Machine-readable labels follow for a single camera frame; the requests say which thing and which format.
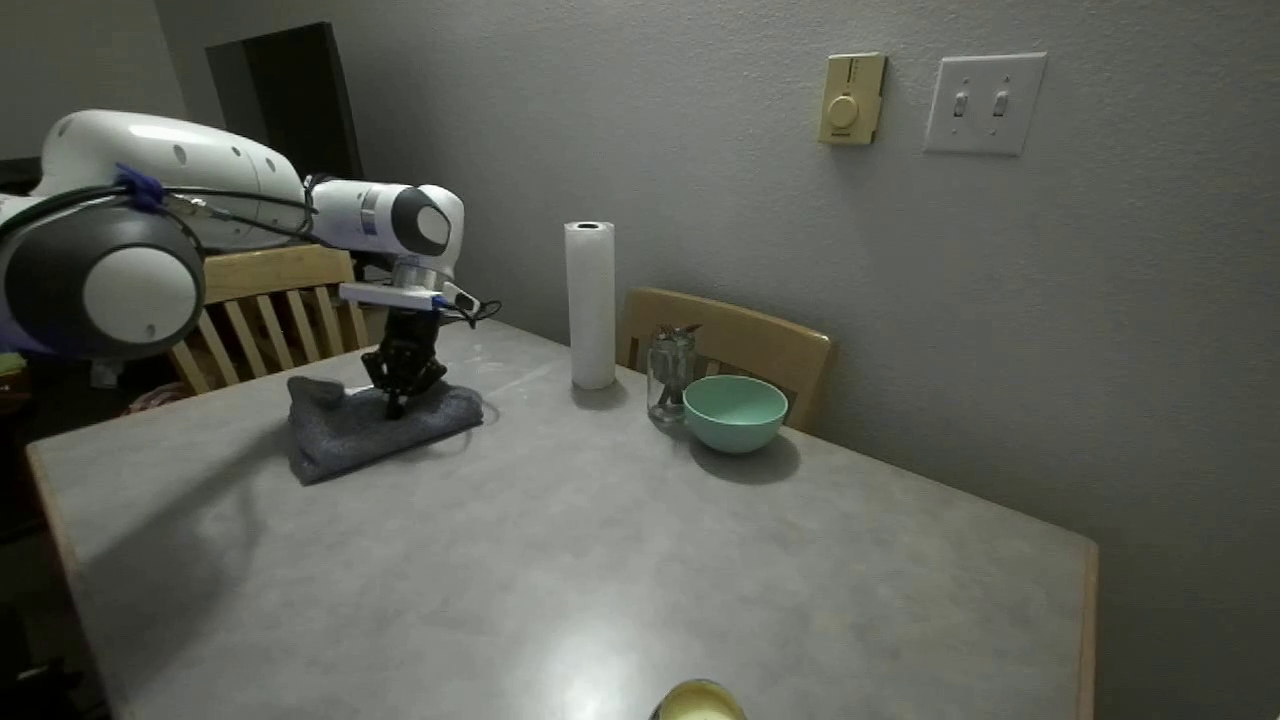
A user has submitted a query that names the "grey striped towel white trim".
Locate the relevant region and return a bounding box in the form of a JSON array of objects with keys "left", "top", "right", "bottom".
[{"left": 278, "top": 369, "right": 488, "bottom": 488}]

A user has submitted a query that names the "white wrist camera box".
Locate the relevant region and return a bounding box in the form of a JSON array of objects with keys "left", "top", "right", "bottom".
[{"left": 335, "top": 276, "right": 471, "bottom": 319}]

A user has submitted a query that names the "white double light switch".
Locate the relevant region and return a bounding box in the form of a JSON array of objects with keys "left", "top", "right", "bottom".
[{"left": 920, "top": 46, "right": 1051, "bottom": 160}]

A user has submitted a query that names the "plain-back wooden chair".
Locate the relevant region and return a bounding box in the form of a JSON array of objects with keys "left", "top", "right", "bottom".
[{"left": 612, "top": 283, "right": 837, "bottom": 433}]

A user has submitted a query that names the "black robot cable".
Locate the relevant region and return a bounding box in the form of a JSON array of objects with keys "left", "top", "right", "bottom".
[{"left": 0, "top": 160, "right": 503, "bottom": 332}]

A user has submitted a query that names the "yellow-lidded metal tin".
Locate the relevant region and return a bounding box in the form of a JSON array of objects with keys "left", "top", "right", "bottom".
[{"left": 649, "top": 670, "right": 746, "bottom": 720}]

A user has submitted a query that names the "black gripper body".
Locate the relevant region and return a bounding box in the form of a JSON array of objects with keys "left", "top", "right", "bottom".
[{"left": 359, "top": 308, "right": 452, "bottom": 382}]

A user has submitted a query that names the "slatted wooden chair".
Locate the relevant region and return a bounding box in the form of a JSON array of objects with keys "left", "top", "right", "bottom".
[{"left": 163, "top": 238, "right": 390, "bottom": 400}]

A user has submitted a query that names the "white paper towel roll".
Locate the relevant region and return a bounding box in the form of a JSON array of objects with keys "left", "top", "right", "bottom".
[{"left": 561, "top": 216, "right": 625, "bottom": 395}]

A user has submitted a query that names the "beige wall thermostat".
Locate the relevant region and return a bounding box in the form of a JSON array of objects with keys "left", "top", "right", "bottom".
[{"left": 813, "top": 46, "right": 893, "bottom": 153}]

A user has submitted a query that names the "mint green bowl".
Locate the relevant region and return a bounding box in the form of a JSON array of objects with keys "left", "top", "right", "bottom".
[{"left": 676, "top": 371, "right": 793, "bottom": 458}]

